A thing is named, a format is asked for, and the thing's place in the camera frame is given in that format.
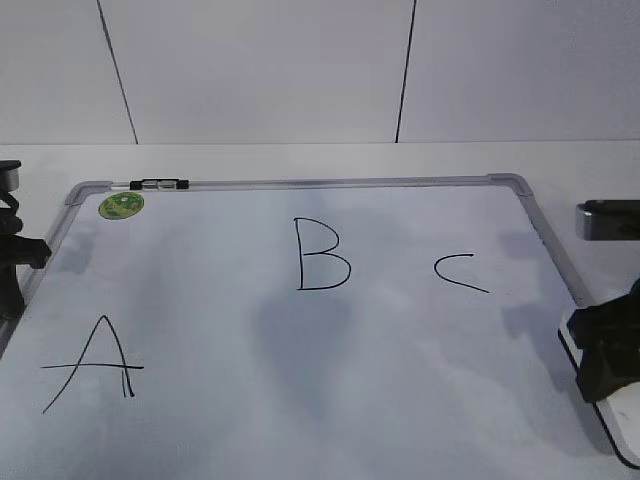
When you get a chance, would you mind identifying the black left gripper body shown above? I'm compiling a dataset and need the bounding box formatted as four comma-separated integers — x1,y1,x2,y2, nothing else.
1,199,51,320

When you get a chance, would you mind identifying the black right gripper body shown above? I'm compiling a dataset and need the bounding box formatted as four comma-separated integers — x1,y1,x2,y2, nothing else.
569,283,639,403

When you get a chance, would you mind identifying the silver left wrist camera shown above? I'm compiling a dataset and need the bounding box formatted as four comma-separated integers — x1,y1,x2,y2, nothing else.
0,160,21,192

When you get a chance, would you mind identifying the white board with grey frame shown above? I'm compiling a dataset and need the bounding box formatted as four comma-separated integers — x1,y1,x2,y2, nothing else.
1,174,639,479

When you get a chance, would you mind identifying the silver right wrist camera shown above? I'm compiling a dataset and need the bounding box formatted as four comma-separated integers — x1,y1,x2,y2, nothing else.
576,200,640,241

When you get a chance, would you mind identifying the round green sticker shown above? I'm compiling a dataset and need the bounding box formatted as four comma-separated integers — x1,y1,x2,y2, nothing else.
98,192,145,220

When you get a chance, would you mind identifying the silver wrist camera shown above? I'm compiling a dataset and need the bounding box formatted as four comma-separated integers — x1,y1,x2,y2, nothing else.
576,200,640,241
0,160,21,192

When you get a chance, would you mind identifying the white board eraser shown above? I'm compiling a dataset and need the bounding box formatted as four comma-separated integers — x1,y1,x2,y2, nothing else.
557,319,640,470

